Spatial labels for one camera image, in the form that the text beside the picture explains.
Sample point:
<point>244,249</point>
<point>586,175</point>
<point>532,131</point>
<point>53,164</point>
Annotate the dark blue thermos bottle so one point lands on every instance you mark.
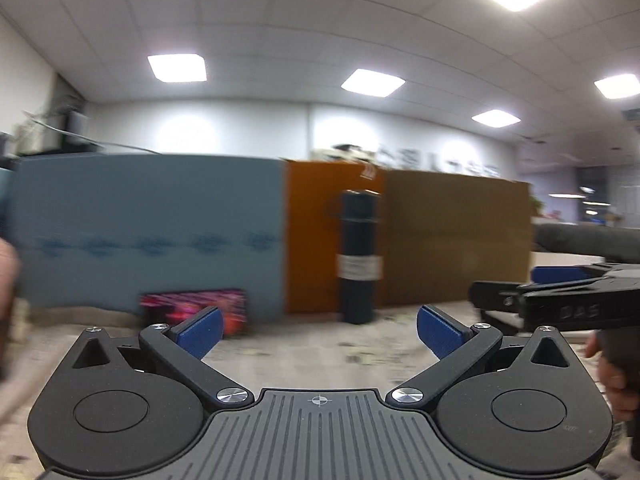
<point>358,264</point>

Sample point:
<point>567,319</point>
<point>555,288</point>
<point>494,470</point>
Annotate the dark grey sofa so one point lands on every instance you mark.
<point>616,245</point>

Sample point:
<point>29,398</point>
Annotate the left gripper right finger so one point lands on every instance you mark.
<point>462,352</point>

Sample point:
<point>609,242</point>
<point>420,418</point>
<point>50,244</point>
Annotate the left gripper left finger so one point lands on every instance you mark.
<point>178,351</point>

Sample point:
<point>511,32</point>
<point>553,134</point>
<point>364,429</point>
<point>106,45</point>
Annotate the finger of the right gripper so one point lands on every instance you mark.
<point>496,303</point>
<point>558,274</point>

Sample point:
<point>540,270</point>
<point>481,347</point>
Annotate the orange cardboard panel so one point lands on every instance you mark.
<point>313,229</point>

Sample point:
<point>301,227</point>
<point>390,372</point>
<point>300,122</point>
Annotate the person's right hand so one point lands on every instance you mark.
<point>624,401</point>

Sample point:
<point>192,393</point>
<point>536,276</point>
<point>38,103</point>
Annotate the light blue foam board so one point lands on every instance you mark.
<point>103,230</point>

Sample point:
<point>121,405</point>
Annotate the brown cardboard box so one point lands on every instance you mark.
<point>443,232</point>

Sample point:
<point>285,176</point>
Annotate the patterned beige bed sheet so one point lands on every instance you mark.
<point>313,351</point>

